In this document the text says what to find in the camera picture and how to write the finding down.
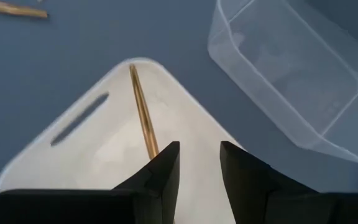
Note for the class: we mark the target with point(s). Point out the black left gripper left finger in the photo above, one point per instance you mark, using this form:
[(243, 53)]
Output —
[(154, 193)]

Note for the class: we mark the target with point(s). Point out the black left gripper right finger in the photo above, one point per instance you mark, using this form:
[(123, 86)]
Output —
[(253, 193)]

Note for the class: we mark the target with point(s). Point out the gold metal utensil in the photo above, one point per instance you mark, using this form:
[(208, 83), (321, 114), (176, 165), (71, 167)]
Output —
[(17, 11), (143, 115)]

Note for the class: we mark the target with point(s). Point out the white plastic bin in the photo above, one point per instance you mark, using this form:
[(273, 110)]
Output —
[(110, 155)]

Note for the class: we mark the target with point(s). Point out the clear plastic bin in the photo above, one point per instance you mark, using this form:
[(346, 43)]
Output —
[(291, 77)]

